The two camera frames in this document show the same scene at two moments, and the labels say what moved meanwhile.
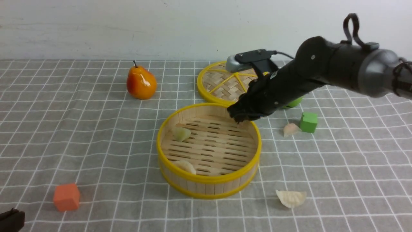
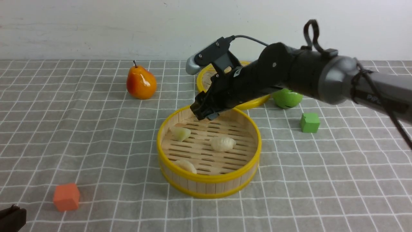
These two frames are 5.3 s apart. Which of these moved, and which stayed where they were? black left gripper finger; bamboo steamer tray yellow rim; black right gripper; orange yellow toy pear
Moved: black right gripper
Stayed: orange yellow toy pear; black left gripper finger; bamboo steamer tray yellow rim
